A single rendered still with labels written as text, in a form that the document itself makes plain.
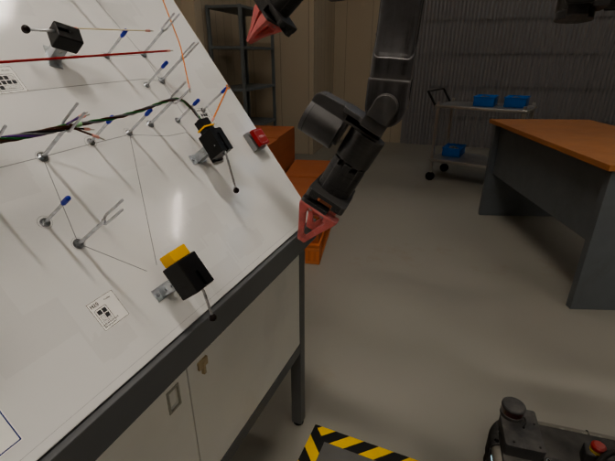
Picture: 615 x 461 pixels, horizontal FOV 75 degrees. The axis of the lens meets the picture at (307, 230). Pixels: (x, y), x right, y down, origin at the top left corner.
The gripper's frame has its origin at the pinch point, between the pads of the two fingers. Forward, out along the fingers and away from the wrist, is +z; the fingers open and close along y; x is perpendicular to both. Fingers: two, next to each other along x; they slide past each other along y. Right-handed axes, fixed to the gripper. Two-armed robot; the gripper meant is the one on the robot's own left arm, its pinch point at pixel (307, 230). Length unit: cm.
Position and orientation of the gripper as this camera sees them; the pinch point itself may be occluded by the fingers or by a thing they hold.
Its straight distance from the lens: 70.0
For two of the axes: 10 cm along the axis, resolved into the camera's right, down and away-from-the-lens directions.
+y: -2.8, 3.8, -8.8
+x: 8.4, 5.5, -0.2
